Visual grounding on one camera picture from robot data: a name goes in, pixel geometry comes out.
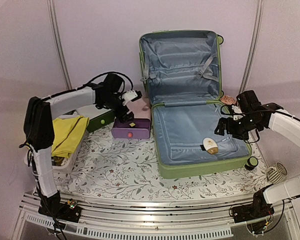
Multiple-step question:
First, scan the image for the white ribbed round object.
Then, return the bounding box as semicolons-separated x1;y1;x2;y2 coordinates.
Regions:
266;162;288;184

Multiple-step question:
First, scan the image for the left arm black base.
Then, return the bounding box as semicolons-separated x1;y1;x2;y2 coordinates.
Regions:
38;191;83;223

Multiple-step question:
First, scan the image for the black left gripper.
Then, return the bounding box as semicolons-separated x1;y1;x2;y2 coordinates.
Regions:
101;92;135;124

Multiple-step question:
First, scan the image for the white green drawer box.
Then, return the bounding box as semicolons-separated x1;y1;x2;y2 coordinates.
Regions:
76;105;115;133

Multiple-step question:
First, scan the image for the purple drawer box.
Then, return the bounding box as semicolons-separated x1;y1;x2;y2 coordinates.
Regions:
111;98;152;139

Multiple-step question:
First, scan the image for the yellow garment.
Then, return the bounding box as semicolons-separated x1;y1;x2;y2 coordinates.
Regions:
51;115;90;159

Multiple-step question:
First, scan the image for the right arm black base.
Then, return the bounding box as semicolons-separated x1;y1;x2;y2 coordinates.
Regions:
231;186;275;223

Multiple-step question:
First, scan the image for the white perforated plastic basket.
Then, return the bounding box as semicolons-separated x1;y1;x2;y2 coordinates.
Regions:
24;114;90;173

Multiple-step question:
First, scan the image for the floral white table mat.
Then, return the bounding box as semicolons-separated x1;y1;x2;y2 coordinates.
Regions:
52;122;268;202

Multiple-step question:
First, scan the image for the green hard-shell suitcase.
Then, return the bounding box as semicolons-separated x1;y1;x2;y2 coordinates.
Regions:
139;30;252;179

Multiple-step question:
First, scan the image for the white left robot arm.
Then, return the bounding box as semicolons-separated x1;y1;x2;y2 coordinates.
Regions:
20;71;142;198

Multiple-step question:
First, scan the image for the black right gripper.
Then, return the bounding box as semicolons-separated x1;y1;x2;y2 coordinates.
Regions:
215;113;262;141

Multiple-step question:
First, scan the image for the cream round bottle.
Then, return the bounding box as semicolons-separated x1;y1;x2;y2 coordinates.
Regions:
202;137;219;155

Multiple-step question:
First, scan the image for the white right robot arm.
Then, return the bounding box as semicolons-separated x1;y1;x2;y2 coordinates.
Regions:
214;90;300;218

